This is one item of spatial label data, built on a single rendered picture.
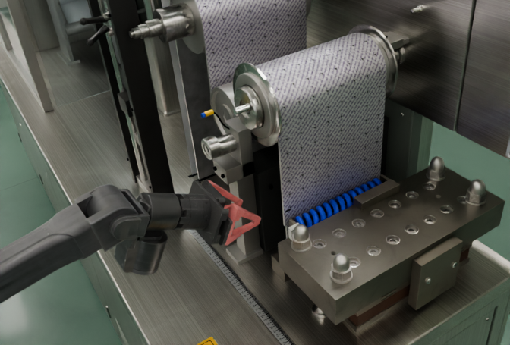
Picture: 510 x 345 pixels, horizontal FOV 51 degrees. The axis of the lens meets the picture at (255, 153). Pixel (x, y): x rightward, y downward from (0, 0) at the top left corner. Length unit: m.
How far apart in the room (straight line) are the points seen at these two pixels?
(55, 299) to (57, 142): 0.99
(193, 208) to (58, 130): 0.94
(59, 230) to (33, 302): 1.75
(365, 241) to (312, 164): 0.16
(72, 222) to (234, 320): 0.38
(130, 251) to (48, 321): 1.59
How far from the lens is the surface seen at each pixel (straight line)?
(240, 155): 0.95
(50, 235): 0.77
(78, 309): 2.39
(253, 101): 0.87
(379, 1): 1.10
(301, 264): 0.92
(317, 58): 0.93
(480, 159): 3.07
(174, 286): 1.09
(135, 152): 1.30
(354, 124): 0.99
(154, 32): 1.05
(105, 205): 0.77
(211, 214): 0.85
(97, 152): 1.55
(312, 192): 1.00
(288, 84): 0.88
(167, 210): 0.81
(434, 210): 1.04
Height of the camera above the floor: 1.68
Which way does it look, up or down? 34 degrees down
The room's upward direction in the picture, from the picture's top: 5 degrees counter-clockwise
